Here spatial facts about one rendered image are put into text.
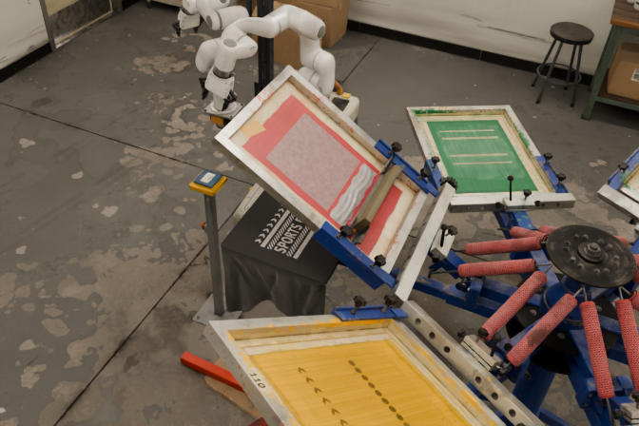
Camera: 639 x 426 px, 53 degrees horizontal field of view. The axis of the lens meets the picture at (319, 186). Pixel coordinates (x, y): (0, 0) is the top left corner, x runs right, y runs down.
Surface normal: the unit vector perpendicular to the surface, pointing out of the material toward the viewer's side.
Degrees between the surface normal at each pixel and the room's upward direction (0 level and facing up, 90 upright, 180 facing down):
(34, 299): 0
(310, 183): 32
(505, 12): 90
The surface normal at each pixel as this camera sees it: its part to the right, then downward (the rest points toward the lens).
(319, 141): 0.52, -0.51
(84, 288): 0.04, -0.77
